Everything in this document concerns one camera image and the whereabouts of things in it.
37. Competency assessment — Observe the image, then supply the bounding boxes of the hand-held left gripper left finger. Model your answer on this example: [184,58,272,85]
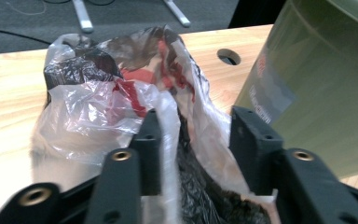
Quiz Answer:
[128,108,163,197]

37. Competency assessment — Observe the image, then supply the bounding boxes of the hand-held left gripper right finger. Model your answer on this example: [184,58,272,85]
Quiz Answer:
[228,105,284,197]

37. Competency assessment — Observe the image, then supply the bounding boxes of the black plastic bag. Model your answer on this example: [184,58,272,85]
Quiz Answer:
[43,36,273,224]

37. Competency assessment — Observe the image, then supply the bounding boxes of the translucent plastic trash bag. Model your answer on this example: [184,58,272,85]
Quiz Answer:
[30,24,282,224]

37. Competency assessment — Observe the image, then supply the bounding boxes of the green trash bin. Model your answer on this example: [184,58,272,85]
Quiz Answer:
[234,0,358,180]

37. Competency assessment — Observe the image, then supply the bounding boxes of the grey metal stand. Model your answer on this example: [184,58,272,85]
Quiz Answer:
[71,0,192,34]

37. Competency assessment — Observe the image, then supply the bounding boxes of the black floor cable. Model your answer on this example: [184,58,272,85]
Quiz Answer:
[0,25,52,47]

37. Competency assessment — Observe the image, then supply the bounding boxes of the thin white floor cable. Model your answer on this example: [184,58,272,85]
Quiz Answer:
[5,0,48,17]

